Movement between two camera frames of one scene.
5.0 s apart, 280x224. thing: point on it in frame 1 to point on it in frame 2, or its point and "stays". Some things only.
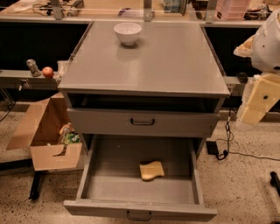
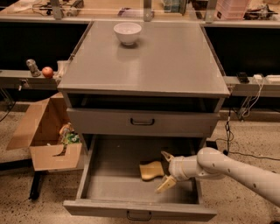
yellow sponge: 151,171 stays
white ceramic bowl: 128,32 stays
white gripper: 267,48 to 177,167
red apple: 47,72 stays
